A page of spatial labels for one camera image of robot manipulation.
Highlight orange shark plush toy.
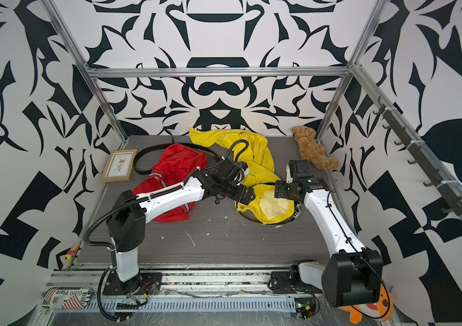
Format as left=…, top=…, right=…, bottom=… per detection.
left=340, top=285, right=394, bottom=325

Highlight brown teddy bear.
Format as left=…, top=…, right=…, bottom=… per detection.
left=291, top=126, right=340, bottom=171

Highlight black wall hook rack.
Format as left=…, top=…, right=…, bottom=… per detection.
left=374, top=97, right=462, bottom=216

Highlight red trousers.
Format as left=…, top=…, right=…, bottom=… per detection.
left=131, top=143, right=208, bottom=224

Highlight small green circuit board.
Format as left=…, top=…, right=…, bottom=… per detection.
left=295, top=298, right=317, bottom=319

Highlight red white printed box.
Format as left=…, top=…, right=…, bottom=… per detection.
left=42, top=287, right=92, bottom=310

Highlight black leather belt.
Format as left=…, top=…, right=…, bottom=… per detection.
left=132, top=142, right=221, bottom=176

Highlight small red yellow toy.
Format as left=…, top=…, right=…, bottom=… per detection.
left=64, top=243, right=81, bottom=262

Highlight white cable duct strip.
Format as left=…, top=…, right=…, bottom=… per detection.
left=102, top=297, right=297, bottom=313

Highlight wooden framed picture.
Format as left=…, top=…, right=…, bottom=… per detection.
left=102, top=149, right=138, bottom=183

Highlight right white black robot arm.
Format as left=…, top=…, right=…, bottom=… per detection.
left=274, top=160, right=385, bottom=307

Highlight left black corrugated cable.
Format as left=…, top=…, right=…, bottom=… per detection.
left=82, top=139, right=250, bottom=323

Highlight yellow trousers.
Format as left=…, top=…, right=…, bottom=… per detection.
left=188, top=126, right=296, bottom=225

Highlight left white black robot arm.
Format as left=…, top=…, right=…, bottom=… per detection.
left=107, top=170, right=255, bottom=283

